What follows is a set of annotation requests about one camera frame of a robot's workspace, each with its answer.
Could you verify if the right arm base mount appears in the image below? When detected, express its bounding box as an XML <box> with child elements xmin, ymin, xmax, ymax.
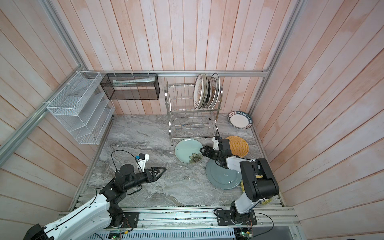
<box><xmin>214</xmin><ymin>209</ymin><xmax>257</xmax><ymax>226</ymax></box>

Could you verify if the white plate with lettered rim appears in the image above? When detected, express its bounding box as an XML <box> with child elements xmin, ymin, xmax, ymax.
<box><xmin>227</xmin><ymin>111</ymin><xmax>253</xmax><ymax>129</ymax></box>

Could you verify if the horizontal aluminium wall rail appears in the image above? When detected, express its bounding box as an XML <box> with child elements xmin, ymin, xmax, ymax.
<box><xmin>95</xmin><ymin>70</ymin><xmax>269</xmax><ymax>78</ymax></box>

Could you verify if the grey green plain plate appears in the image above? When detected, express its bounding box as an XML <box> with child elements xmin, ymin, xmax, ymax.
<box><xmin>206</xmin><ymin>160</ymin><xmax>242</xmax><ymax>190</ymax></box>

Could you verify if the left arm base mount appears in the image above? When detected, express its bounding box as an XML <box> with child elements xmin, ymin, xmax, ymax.
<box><xmin>108</xmin><ymin>206</ymin><xmax>140</xmax><ymax>229</ymax></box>

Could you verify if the black mesh wall basket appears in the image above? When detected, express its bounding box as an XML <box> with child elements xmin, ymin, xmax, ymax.
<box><xmin>101</xmin><ymin>73</ymin><xmax>160</xmax><ymax>101</ymax></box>

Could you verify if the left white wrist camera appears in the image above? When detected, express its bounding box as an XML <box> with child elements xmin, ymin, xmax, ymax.
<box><xmin>135</xmin><ymin>154</ymin><xmax>150</xmax><ymax>173</ymax></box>

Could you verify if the yellow woven plate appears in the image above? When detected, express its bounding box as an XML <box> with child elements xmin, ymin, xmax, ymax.
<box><xmin>242</xmin><ymin>176</ymin><xmax>279</xmax><ymax>203</ymax></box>

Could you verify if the cream floral plate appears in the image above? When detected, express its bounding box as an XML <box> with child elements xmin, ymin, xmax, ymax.
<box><xmin>200</xmin><ymin>74</ymin><xmax>209</xmax><ymax>109</ymax></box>

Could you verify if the light green flower plate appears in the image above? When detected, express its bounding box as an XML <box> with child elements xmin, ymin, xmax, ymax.
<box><xmin>175</xmin><ymin>139</ymin><xmax>203</xmax><ymax>164</ymax></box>

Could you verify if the dark blue oval plate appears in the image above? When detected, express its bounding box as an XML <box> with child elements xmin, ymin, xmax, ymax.
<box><xmin>203</xmin><ymin>80</ymin><xmax>211</xmax><ymax>108</ymax></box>

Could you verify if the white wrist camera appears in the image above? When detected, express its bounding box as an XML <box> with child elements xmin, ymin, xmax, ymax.
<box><xmin>135</xmin><ymin>154</ymin><xmax>150</xmax><ymax>173</ymax></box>
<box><xmin>212</xmin><ymin>136</ymin><xmax>221</xmax><ymax>150</ymax></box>

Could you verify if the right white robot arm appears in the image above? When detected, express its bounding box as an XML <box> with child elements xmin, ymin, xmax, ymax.
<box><xmin>200</xmin><ymin>136</ymin><xmax>280</xmax><ymax>226</ymax></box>

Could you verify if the aluminium front rail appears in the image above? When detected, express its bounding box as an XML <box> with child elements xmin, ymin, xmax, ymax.
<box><xmin>50</xmin><ymin>206</ymin><xmax>301</xmax><ymax>233</ymax></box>

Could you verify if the stainless steel dish rack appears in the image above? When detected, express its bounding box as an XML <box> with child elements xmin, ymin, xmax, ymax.
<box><xmin>164</xmin><ymin>83</ymin><xmax>222</xmax><ymax>146</ymax></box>

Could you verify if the white plate with black emblem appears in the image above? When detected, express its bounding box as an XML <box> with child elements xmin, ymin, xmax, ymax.
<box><xmin>211</xmin><ymin>73</ymin><xmax>222</xmax><ymax>108</ymax></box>

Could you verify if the orange woven plate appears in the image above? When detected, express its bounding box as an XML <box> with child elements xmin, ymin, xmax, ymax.
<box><xmin>226</xmin><ymin>136</ymin><xmax>249</xmax><ymax>158</ymax></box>

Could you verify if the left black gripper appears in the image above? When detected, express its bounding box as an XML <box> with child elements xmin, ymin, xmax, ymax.
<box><xmin>124</xmin><ymin>167</ymin><xmax>167</xmax><ymax>191</ymax></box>

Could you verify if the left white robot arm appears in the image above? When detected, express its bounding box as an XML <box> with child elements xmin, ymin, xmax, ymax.
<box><xmin>24</xmin><ymin>164</ymin><xmax>167</xmax><ymax>240</ymax></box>

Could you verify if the white mesh wall shelf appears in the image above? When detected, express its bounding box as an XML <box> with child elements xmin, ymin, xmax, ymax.
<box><xmin>47</xmin><ymin>71</ymin><xmax>115</xmax><ymax>145</ymax></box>

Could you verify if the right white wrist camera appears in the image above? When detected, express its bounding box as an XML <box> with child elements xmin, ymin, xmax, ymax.
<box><xmin>212</xmin><ymin>136</ymin><xmax>221</xmax><ymax>150</ymax></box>

